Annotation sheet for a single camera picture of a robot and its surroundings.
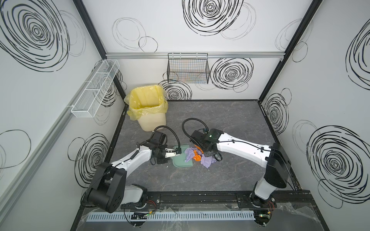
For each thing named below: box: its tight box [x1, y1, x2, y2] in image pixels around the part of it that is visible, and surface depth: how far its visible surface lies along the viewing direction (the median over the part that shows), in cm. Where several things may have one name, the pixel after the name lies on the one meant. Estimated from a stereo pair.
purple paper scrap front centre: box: [200, 154, 217, 169], surface depth 88 cm
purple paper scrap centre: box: [184, 147, 198, 163], surface depth 91 cm
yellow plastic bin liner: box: [123, 84, 169, 121], surface depth 92 cm
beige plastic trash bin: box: [137, 112, 167, 132], surface depth 92 cm
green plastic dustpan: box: [171, 144, 194, 167], surface depth 88 cm
